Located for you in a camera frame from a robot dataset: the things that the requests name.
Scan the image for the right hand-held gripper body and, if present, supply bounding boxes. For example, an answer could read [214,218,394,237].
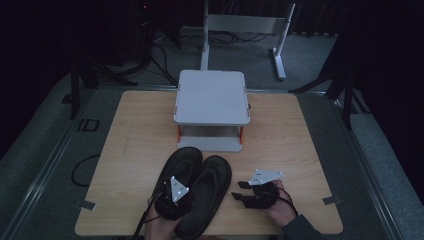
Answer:
[247,168,285,210]

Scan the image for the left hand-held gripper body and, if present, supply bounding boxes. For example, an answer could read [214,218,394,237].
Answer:
[154,175,194,222]

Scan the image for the black slipper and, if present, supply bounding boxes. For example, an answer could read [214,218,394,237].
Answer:
[174,154,233,240]
[151,146,204,209]

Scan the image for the person's right hand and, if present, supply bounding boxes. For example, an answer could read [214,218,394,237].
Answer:
[263,179,298,228]

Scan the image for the person's left hand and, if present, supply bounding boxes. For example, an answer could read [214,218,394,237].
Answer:
[143,197,184,240]

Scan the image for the grey tape piece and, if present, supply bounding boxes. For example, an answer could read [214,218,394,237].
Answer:
[321,195,343,206]
[79,199,98,212]

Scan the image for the white two-tier shoe rack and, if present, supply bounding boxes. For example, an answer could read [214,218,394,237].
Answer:
[172,69,252,153]

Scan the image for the black tripod stand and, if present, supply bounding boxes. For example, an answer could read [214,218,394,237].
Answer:
[288,63,372,131]
[67,58,138,120]

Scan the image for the grey metal stand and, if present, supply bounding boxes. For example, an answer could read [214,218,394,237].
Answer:
[199,0,297,82]

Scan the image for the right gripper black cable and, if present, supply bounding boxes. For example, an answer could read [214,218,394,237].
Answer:
[277,186,299,217]

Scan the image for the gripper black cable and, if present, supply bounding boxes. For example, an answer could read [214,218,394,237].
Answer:
[277,186,299,217]
[131,190,165,240]

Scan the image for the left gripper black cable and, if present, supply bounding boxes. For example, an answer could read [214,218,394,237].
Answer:
[131,190,165,240]

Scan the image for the black cable loop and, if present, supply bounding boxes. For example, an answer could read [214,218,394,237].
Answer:
[70,153,102,188]

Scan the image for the black floor cables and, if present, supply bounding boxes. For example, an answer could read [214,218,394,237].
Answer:
[145,42,180,88]

